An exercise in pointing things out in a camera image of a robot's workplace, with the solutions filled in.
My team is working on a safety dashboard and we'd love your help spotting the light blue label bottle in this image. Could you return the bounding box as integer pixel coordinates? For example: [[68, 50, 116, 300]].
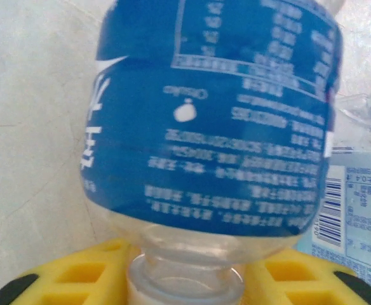
[[295, 87, 371, 283]]

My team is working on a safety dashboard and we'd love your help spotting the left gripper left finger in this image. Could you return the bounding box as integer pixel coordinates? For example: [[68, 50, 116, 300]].
[[0, 238, 132, 305]]

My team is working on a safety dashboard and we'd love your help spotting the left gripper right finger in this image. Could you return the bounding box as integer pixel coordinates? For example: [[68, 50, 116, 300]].
[[244, 247, 371, 305]]

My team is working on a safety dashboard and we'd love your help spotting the blue label bottle white cap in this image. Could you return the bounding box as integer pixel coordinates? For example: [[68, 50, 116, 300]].
[[79, 0, 345, 305]]

